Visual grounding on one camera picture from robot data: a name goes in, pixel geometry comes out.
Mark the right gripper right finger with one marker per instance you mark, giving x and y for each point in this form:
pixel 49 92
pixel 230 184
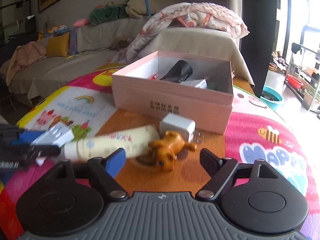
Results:
pixel 221 172

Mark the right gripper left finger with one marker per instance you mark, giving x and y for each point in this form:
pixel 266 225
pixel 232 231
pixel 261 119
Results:
pixel 102 173

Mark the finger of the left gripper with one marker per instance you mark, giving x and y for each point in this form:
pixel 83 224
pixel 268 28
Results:
pixel 11 133
pixel 37 151

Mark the white battery charger box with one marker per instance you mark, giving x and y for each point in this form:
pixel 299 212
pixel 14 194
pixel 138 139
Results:
pixel 57 135

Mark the cream lotion tube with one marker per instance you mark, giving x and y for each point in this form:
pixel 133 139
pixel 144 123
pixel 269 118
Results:
pixel 133 141

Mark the brown toy dog figurine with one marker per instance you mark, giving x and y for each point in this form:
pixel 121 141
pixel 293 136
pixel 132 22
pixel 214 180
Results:
pixel 163 152

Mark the white usb wall charger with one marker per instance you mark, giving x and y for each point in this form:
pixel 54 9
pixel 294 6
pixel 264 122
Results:
pixel 186 127

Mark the black funnel nozzle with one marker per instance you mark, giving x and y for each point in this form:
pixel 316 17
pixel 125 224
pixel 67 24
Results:
pixel 180 72

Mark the red cigarette lighter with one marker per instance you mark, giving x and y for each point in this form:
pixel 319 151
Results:
pixel 154 77

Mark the teal plastic hand crank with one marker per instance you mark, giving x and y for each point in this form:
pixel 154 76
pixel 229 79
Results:
pixel 214 86

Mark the colourful cartoon play mat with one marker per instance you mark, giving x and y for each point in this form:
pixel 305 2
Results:
pixel 253 131

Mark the pink cardboard box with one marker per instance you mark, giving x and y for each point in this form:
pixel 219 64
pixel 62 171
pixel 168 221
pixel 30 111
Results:
pixel 134 91

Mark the blue plastic basin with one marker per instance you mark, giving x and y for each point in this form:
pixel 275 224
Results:
pixel 272 98

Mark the yellow cushion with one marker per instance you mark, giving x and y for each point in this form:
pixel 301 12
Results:
pixel 58 46

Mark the red plastic basin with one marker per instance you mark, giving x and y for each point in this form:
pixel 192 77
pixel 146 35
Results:
pixel 294 82

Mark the metal balcony shelf rack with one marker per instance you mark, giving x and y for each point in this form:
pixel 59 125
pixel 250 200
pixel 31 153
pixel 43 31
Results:
pixel 304 65

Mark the beige covered sofa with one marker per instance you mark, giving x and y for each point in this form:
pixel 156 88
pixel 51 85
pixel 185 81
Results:
pixel 94 48

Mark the green plush pillow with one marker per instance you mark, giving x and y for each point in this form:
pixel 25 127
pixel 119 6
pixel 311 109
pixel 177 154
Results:
pixel 107 14

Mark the pink floral blanket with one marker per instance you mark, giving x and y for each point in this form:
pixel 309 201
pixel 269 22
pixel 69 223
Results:
pixel 188 15

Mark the beige pillow with blue strap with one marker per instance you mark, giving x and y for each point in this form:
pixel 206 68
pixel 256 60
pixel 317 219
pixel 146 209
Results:
pixel 139 8

